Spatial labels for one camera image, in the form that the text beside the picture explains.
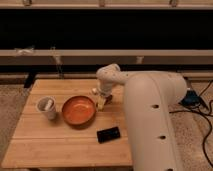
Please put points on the orange ceramic bowl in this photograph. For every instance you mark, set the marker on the orange ceramic bowl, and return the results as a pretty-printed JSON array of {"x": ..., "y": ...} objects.
[{"x": 78, "y": 110}]

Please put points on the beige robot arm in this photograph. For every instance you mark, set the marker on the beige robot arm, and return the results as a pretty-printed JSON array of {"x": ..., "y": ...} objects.
[{"x": 147, "y": 97}]

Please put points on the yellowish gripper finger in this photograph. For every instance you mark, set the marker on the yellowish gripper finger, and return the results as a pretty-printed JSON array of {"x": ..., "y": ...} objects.
[{"x": 101, "y": 103}]

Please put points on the black rectangular block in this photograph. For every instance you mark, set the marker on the black rectangular block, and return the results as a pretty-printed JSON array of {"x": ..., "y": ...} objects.
[{"x": 108, "y": 134}]

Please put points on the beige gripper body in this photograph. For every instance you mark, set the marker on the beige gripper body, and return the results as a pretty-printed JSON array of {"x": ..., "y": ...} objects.
[{"x": 105, "y": 88}]

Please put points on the blue device on floor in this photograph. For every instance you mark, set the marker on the blue device on floor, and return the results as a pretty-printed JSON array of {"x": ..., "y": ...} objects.
[{"x": 191, "y": 99}]

